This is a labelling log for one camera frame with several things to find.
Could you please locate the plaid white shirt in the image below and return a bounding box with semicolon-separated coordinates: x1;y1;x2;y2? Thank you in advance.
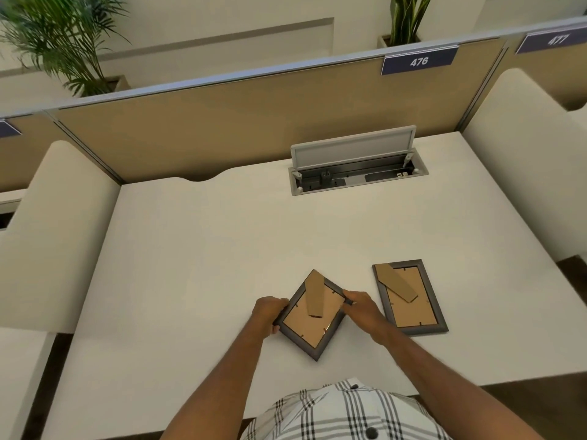
240;379;452;440

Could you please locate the person's right forearm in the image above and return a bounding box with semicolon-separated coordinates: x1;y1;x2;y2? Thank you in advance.
372;321;546;440

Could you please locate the tan desk partition panel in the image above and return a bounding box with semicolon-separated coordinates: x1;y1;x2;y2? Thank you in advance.
50;37;510;185
0;112;122;193
486;18;587;111

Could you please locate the person's left forearm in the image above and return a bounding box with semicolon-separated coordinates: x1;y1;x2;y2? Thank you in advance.
157;327;276;440

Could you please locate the feathery green palm plant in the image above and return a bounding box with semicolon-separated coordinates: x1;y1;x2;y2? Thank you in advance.
0;0;131;97

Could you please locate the sword-leaf green plant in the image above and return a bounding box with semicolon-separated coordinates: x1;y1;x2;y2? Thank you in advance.
389;0;434;46

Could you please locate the dark grey picture frame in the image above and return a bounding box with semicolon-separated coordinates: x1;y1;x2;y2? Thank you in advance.
274;269;355;362
371;259;449;337

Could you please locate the grey desk cable box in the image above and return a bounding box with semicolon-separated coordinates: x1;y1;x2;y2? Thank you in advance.
288;125;428;196

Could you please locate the person's left hand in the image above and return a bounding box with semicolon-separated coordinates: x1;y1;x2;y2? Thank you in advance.
251;296;290;336

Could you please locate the person's right hand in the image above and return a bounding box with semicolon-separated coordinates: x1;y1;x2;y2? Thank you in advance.
342;291;390;335

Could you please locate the white side divider panel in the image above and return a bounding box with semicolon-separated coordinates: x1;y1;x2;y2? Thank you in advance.
462;68;587;264
0;140;122;335

